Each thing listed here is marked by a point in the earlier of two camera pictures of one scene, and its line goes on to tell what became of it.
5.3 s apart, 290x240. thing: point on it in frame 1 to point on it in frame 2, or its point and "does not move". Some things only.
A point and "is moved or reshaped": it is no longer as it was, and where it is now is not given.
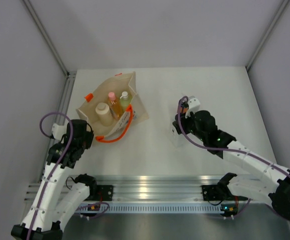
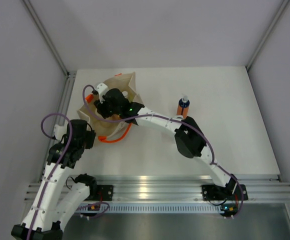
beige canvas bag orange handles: (111, 110) does not move
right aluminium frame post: (285, 3) does not move
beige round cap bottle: (105, 114) is moved or reshaped
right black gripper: (181, 127) to (103, 107)
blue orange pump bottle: (184, 105) does not move
